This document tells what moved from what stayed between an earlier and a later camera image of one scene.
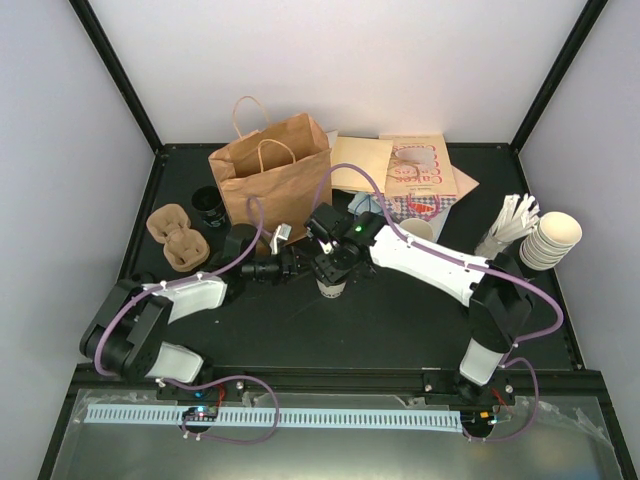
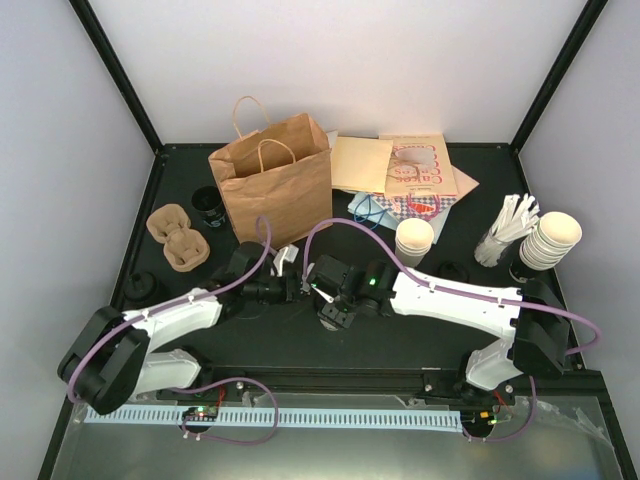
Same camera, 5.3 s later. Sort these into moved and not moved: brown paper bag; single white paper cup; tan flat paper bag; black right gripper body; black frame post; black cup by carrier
Moved: single white paper cup; black right gripper body
Not moved: black cup by carrier; tan flat paper bag; brown paper bag; black frame post
